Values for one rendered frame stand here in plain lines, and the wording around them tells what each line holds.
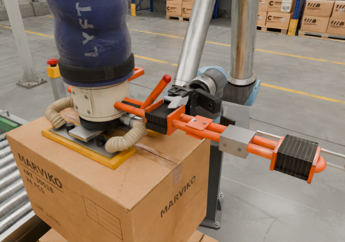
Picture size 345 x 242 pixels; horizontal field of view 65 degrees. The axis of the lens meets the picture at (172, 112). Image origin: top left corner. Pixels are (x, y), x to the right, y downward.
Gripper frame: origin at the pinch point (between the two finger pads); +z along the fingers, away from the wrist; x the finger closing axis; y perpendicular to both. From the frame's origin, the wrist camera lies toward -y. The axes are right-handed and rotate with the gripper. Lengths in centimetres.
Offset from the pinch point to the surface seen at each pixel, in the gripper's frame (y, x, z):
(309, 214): -48, -120, -112
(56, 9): 28.7, 27.7, 9.3
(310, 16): 35, -69, -703
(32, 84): 336, -116, -155
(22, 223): 62, -59, 21
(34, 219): 61, -62, 17
